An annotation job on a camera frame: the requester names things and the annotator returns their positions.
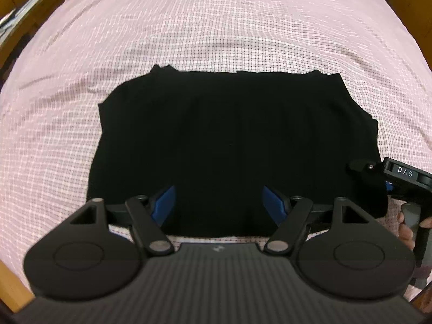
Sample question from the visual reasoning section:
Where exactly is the black garment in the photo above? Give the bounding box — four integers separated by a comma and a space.
87, 66, 388, 238

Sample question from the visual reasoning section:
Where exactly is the right hand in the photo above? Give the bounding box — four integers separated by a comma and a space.
397, 211, 432, 251

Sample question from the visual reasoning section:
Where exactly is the wooden dresser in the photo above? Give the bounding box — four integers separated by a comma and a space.
385, 0, 431, 53

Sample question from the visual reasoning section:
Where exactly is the pink checked bedsheet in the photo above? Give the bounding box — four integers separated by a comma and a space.
1, 0, 431, 280

